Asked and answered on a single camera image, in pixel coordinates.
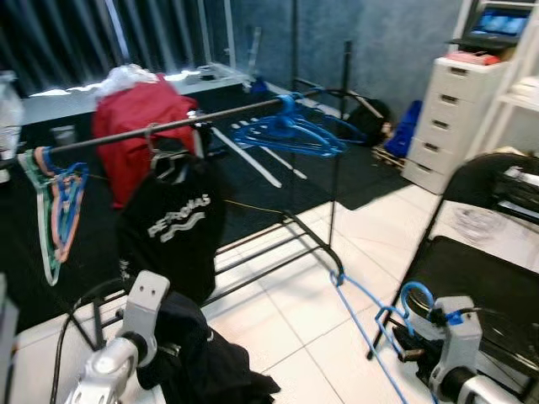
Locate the black duffel bag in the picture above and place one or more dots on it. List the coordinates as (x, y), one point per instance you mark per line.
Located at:
(370, 122)

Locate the blue cloth bag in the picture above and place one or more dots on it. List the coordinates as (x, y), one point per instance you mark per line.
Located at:
(404, 130)

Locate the white tall shelving frame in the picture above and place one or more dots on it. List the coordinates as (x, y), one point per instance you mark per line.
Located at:
(522, 101)

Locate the white flat slat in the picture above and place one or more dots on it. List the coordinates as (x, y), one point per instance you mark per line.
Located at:
(253, 164)

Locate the white crumpled cloth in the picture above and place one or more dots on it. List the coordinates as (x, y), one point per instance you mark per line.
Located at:
(126, 77)

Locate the dark navy polo shirt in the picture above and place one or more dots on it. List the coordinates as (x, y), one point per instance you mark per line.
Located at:
(202, 362)

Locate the blue thin hanger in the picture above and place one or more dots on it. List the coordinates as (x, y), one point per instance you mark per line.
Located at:
(82, 181)

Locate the mint green thin hanger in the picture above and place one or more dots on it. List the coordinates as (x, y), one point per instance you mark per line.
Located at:
(38, 223)

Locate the red cloth cover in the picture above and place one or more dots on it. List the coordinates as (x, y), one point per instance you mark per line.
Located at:
(135, 118)

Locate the thick blue plastic hanger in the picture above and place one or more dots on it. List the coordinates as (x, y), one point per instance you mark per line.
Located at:
(358, 316)

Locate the silver metal hanger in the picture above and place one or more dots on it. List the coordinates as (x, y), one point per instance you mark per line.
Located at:
(173, 156)

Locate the black carpet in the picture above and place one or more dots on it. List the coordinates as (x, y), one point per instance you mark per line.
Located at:
(354, 181)

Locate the black laptop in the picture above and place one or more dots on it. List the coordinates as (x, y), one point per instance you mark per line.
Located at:
(501, 21)

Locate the black folding chair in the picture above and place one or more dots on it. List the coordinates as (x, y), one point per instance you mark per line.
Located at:
(472, 278)

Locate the black metal clothes rack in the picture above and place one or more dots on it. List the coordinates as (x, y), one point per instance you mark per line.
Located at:
(227, 112)

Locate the black printed T-shirt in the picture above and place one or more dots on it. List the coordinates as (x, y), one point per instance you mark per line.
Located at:
(168, 252)

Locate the salmon pink thin hanger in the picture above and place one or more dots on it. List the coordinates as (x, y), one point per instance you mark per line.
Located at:
(69, 227)

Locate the red flat pouch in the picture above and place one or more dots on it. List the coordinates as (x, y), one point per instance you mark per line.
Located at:
(472, 57)

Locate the white drawer unit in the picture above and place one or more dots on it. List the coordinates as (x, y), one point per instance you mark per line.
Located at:
(446, 118)

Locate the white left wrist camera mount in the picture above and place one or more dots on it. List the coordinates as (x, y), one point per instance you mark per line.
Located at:
(147, 303)

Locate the blue plastic hangers bunch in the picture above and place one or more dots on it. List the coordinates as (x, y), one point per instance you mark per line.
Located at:
(286, 135)

